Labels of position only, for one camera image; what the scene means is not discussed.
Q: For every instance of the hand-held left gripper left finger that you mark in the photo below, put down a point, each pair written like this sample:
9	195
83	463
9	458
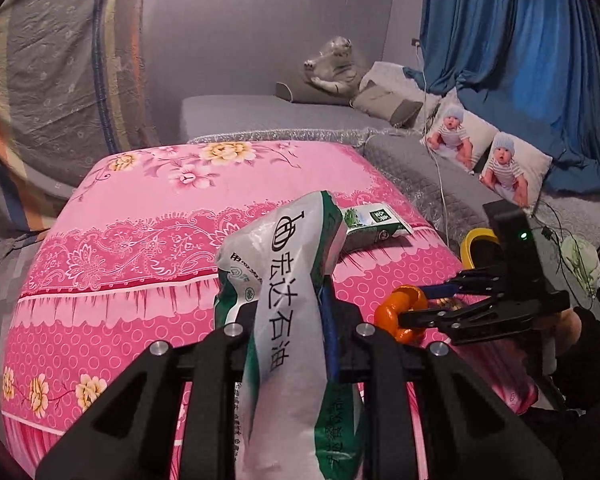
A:
230	345

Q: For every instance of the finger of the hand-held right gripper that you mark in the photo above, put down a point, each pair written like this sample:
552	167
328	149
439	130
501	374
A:
475	317
470	285

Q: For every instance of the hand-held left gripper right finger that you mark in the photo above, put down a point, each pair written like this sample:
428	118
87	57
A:
328	335

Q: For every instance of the yellow-rimmed black bin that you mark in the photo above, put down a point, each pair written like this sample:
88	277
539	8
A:
472	240

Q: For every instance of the white and green plastic bag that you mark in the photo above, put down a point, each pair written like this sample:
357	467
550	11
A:
290	285

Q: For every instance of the orange plastic object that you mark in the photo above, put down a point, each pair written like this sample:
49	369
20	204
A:
387	310

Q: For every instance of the person's right forearm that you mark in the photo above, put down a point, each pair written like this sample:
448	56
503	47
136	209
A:
590	385

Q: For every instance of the person's right hand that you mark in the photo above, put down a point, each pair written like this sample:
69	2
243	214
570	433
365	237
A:
567	330

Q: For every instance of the light green cloth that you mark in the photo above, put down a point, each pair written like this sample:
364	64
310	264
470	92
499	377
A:
580	260

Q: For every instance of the baby print pillow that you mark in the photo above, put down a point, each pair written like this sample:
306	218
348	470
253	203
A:
510	170
455	132

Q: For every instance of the green and white carton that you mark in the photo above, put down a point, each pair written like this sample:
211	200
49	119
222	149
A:
375	225

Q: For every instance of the grey quilted sofa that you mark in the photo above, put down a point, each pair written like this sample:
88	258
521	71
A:
420	170

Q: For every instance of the pink floral blanket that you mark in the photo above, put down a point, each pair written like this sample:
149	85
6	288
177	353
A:
155	240

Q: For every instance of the grey and beige pillow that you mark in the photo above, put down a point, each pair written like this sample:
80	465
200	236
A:
380	102

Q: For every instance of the blue curtain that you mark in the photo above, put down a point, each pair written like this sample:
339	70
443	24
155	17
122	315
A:
520	50

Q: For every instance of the white folded blanket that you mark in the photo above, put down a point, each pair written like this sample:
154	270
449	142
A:
395	72

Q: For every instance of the grey quilted mattress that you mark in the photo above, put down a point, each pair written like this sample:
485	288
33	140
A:
260	115

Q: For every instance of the grey striped plush cat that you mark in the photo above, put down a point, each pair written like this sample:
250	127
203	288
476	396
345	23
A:
335	65

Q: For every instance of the striped cloth cover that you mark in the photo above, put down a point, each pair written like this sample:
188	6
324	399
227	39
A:
55	60

